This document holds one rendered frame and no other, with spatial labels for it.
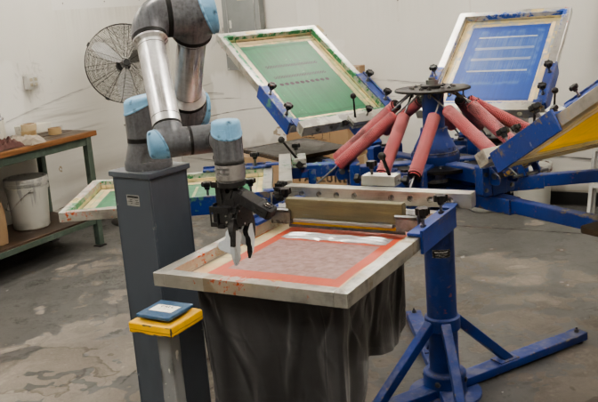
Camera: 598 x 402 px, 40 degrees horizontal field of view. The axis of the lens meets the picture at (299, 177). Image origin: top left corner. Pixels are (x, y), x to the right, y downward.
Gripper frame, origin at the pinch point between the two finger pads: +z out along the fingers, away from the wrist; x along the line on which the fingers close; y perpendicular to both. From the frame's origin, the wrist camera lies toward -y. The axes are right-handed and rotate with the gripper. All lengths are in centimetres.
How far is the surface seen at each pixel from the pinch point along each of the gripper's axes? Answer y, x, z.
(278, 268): 2.9, -20.1, 9.6
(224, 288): 6.1, 1.8, 8.3
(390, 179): -4, -85, -2
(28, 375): 195, -92, 105
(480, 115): -21, -135, -16
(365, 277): -28.4, -10.1, 6.1
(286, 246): 11.0, -38.8, 9.6
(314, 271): -8.6, -20.1, 9.6
